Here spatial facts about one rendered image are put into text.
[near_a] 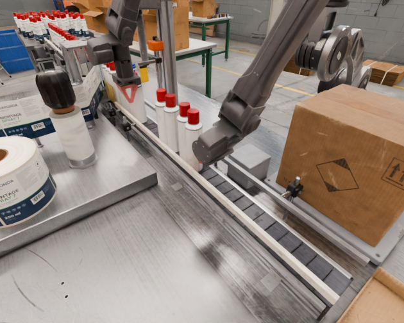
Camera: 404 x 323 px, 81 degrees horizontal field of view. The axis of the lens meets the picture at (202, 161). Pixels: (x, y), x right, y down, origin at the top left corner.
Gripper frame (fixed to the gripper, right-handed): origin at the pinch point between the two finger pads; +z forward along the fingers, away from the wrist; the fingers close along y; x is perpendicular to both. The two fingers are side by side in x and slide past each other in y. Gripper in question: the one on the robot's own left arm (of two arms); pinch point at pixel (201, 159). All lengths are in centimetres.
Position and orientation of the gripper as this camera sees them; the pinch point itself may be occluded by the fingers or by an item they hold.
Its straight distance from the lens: 71.8
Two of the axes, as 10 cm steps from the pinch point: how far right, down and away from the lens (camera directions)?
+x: 4.7, 8.7, -1.3
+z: -3.9, 3.4, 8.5
